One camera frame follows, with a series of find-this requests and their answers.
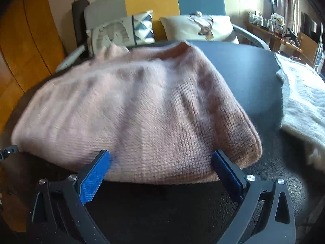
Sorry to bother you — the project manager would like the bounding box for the pink knitted sweater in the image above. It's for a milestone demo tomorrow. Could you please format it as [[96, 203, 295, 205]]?
[[11, 42, 262, 184]]

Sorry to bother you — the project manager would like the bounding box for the cream knitted sweater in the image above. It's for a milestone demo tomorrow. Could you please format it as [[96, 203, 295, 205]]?
[[274, 53, 324, 171]]

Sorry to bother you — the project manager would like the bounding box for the grey yellow blue sofa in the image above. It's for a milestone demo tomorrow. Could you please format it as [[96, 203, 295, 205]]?
[[55, 0, 271, 73]]

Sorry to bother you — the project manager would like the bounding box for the black rolled mat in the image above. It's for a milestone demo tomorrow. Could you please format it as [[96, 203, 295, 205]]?
[[72, 0, 90, 47]]

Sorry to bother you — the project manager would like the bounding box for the wooden cabinet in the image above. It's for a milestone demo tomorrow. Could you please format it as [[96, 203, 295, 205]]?
[[297, 32, 322, 67]]

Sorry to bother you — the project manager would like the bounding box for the wooden side table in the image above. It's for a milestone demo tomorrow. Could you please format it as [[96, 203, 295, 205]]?
[[245, 12, 303, 54]]

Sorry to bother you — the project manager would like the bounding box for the tiger print cushion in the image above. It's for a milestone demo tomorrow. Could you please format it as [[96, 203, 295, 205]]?
[[86, 10, 155, 56]]

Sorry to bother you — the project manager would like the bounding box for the deer print cushion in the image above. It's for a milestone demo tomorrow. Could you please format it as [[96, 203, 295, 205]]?
[[160, 12, 239, 44]]

